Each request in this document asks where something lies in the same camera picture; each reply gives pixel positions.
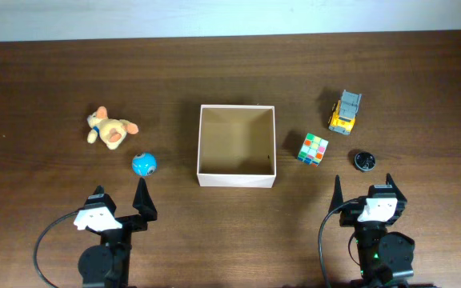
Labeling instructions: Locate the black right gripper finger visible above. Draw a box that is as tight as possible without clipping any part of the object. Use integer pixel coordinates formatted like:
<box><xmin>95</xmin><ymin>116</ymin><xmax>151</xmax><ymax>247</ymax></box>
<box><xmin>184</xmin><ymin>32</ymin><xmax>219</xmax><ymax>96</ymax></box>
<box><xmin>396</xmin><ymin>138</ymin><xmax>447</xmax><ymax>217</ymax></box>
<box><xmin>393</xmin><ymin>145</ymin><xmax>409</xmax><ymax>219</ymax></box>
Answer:
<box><xmin>328</xmin><ymin>175</ymin><xmax>343</xmax><ymax>214</ymax></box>
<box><xmin>386</xmin><ymin>173</ymin><xmax>399</xmax><ymax>191</ymax></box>

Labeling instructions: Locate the multicoloured puzzle cube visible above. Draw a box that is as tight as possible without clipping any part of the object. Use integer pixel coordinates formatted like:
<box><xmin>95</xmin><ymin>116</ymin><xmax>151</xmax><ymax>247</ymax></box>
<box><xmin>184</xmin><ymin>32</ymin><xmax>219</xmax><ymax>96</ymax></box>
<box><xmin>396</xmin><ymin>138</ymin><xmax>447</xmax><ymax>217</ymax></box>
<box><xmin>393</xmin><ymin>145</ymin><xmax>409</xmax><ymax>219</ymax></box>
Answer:
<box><xmin>297</xmin><ymin>134</ymin><xmax>329</xmax><ymax>166</ymax></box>

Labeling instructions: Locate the yellow grey toy truck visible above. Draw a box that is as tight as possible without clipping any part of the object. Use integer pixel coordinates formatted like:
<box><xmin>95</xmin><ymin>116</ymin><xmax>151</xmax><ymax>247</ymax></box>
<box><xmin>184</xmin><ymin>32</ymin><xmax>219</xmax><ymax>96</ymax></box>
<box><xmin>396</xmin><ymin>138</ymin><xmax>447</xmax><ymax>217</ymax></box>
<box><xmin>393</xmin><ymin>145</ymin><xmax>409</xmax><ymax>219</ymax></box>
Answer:
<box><xmin>328</xmin><ymin>90</ymin><xmax>362</xmax><ymax>135</ymax></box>

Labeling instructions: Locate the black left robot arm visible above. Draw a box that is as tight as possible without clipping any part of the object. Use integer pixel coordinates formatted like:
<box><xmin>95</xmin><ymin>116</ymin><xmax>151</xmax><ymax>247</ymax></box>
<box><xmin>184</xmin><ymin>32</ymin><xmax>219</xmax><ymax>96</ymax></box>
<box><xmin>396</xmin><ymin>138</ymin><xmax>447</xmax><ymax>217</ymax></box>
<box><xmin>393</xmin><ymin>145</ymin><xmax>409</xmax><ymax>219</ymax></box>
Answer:
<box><xmin>74</xmin><ymin>178</ymin><xmax>158</xmax><ymax>287</ymax></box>

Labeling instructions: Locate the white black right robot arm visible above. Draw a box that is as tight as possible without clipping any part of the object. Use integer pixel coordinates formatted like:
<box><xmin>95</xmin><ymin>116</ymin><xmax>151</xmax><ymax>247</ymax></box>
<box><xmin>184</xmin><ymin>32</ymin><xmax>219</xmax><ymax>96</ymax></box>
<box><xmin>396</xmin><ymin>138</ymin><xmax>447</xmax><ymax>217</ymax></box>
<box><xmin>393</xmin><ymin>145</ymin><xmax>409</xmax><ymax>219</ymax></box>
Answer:
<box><xmin>328</xmin><ymin>174</ymin><xmax>415</xmax><ymax>287</ymax></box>

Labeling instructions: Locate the black round cap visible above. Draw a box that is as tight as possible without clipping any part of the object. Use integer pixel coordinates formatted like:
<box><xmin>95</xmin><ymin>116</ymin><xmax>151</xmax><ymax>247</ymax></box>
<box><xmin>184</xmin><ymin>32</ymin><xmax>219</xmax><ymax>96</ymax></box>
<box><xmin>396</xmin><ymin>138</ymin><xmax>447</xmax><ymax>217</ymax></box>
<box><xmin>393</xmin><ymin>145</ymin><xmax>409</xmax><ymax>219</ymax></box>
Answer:
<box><xmin>354</xmin><ymin>151</ymin><xmax>376</xmax><ymax>172</ymax></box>

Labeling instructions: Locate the blue toy ball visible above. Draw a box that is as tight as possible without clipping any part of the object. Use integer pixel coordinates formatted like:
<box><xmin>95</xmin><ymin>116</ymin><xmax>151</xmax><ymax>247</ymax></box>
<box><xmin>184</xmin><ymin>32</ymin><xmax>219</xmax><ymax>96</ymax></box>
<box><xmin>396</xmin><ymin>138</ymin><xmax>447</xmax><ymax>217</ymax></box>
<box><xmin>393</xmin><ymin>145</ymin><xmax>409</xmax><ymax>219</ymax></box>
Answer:
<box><xmin>131</xmin><ymin>153</ymin><xmax>158</xmax><ymax>177</ymax></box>

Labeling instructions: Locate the yellow plush toy animal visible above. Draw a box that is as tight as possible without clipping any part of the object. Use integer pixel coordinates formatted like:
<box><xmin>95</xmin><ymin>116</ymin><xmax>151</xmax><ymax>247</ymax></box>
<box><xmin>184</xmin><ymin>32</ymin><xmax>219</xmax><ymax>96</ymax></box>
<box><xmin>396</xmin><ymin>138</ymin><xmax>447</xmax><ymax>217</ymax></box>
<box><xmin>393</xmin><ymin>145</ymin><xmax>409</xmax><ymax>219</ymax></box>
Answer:
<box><xmin>86</xmin><ymin>106</ymin><xmax>139</xmax><ymax>150</ymax></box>

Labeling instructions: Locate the white cardboard box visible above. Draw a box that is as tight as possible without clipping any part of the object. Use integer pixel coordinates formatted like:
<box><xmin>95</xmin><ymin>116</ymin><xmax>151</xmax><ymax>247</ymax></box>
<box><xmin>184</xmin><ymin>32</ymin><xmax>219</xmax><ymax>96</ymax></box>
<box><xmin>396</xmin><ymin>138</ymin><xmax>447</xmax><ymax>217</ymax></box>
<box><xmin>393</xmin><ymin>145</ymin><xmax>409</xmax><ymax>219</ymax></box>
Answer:
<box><xmin>196</xmin><ymin>105</ymin><xmax>277</xmax><ymax>188</ymax></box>

